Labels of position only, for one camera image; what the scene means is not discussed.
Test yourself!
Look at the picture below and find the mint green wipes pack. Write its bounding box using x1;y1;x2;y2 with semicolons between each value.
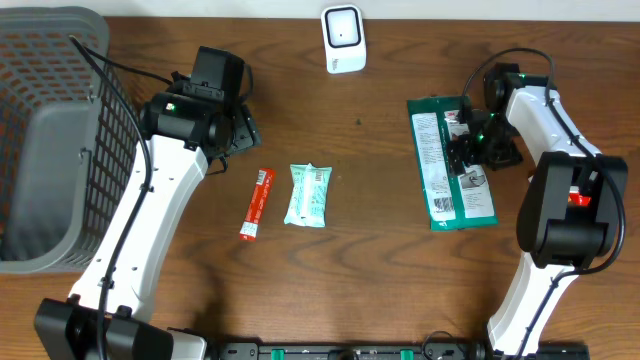
284;163;332;228

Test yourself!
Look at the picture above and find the grey plastic mesh basket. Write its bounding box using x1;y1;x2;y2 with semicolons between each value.
1;7;137;274

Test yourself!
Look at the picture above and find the orange-red snack bag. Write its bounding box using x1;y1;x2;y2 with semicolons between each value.
568;186;591;207

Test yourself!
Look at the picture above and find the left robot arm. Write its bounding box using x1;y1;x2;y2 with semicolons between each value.
34;92;261;359

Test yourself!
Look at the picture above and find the red stick packet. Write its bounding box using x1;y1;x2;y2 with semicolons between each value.
239;168;275;242

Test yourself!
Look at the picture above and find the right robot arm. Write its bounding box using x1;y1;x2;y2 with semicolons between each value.
445;61;628;359

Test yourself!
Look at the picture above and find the white barcode scanner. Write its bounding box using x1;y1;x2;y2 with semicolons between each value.
320;4;367;74

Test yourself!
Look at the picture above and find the green 3M wipes package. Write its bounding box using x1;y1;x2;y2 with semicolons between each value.
407;96;498;231

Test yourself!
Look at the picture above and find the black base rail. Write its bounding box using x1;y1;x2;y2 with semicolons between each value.
169;341;591;360

